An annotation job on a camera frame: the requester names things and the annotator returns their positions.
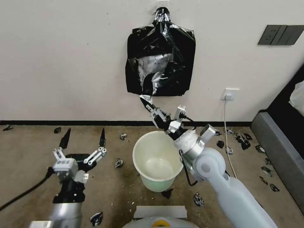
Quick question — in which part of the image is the white robot front shell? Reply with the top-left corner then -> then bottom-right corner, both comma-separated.
122,205 -> 188,228

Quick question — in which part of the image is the white plastic trash bin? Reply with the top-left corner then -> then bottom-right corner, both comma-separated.
132,130 -> 185,192

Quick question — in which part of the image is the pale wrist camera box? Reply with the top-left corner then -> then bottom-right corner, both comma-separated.
52,158 -> 78,183
167,104 -> 187,134

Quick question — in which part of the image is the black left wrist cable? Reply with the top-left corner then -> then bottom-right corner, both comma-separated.
0,167 -> 54,211

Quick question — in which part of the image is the dark grey wall switch panel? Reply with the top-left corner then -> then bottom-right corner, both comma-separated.
277,25 -> 301,46

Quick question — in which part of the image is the white wall socket with plug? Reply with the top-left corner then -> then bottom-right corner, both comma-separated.
222,87 -> 240,101

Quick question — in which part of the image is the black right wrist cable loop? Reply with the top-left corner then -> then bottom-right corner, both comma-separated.
178,149 -> 198,187

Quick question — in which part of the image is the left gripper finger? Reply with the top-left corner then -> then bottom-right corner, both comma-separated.
83,128 -> 108,166
52,128 -> 72,165

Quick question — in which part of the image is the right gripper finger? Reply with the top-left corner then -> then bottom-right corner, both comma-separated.
144,97 -> 171,122
139,98 -> 165,127

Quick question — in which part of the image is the black right camera cable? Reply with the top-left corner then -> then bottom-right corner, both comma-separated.
181,115 -> 197,130

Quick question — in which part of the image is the white plastic bag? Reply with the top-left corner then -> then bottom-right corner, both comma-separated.
288,80 -> 304,115

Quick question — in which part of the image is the dark grey wall socket panel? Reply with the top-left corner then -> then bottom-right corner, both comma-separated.
258,24 -> 282,45

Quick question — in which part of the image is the black baseboard strip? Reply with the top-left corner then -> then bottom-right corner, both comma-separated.
0,119 -> 256,128

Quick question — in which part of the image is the black plastic trash bag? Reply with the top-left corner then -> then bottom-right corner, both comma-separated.
125,6 -> 197,103

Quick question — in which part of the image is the white power cable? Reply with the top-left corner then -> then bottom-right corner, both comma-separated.
223,99 -> 238,179

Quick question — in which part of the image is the grey upholstered bed frame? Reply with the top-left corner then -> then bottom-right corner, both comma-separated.
251,69 -> 304,207

